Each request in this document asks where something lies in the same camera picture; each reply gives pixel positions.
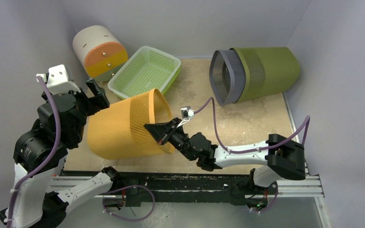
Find yellow slatted waste basket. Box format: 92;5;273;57
86;88;175;160

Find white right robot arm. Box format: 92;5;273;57
144;118;306;193

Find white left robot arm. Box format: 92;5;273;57
0;78;123;228

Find white drawer cabinet coloured fronts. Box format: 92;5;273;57
72;25;128;82

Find light green mesh tray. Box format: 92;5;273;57
107;46;182;99

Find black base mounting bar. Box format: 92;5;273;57
92;171;279;208

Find grey slatted waste basket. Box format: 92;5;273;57
209;49;246;106

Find olive green waste basket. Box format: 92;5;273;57
231;47;300;102

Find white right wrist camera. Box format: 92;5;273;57
180;106;194;121

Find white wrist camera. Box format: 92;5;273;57
36;64;81;95
180;106;194;121

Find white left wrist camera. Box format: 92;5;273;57
36;64;81;95

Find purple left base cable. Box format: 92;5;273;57
102;184;156;222

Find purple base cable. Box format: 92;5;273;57
249;183;283;215
102;184;156;222

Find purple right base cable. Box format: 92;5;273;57
249;183;283;215

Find aluminium frame rail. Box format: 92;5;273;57
46;173;323;197

